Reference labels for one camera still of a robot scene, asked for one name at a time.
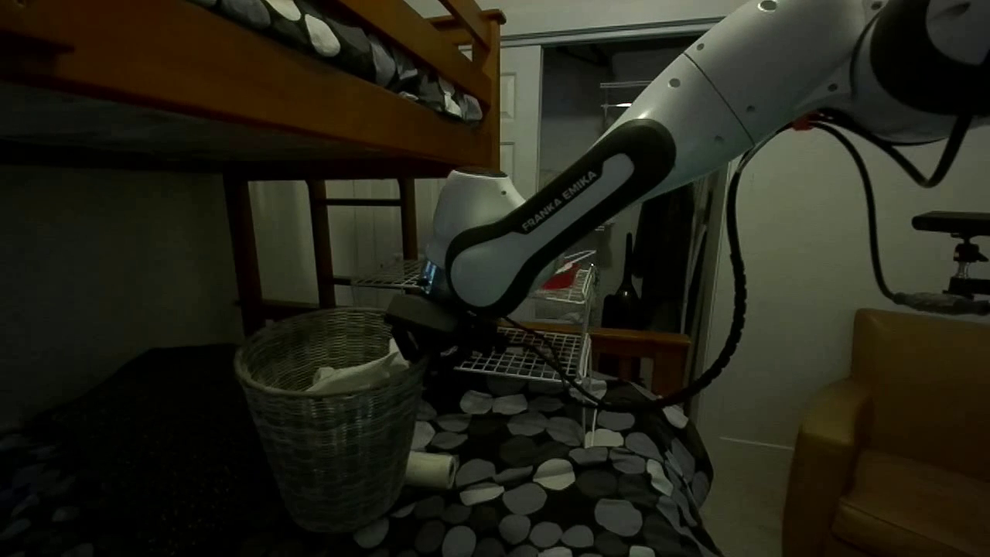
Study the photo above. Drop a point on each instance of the small wooden side table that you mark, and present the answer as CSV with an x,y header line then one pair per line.
x,y
640,350

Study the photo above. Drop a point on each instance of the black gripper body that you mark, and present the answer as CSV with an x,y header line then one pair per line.
x,y
418,322

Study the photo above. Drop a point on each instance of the brown leather armchair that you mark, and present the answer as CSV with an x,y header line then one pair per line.
x,y
908,452

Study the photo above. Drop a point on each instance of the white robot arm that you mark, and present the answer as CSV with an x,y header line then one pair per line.
x,y
621,176

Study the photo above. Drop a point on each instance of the black bottle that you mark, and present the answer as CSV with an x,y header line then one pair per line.
x,y
627,303

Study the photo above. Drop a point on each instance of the woven wicker basket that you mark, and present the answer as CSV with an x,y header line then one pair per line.
x,y
329,452

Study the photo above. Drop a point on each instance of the spotted black grey bed cover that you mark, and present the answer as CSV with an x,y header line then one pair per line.
x,y
536,484

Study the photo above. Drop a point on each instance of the white paper roll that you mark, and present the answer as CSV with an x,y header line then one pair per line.
x,y
430,473

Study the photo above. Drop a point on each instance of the white cloth in basket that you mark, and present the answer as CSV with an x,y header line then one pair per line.
x,y
358,372

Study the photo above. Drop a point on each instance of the black camera on tripod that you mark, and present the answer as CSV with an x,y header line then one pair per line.
x,y
962,258

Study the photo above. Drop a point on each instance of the spotted upper mattress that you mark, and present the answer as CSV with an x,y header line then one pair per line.
x,y
340,42

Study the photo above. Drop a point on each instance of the red bowl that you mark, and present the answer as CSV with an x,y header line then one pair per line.
x,y
564,280

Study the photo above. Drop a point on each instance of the wooden bunk bed frame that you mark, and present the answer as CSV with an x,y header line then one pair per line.
x,y
206,73

